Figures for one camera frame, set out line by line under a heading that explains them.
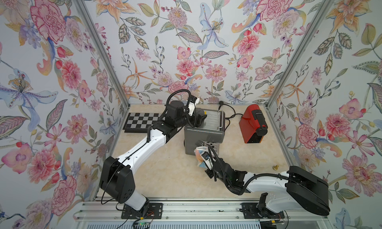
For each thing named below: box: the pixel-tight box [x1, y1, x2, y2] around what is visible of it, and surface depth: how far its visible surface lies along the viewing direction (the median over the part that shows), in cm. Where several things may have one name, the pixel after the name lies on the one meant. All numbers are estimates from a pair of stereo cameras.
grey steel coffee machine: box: [184, 109, 226, 156], surface depth 79 cm
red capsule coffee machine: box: [238, 104, 269, 144], surface depth 92 cm
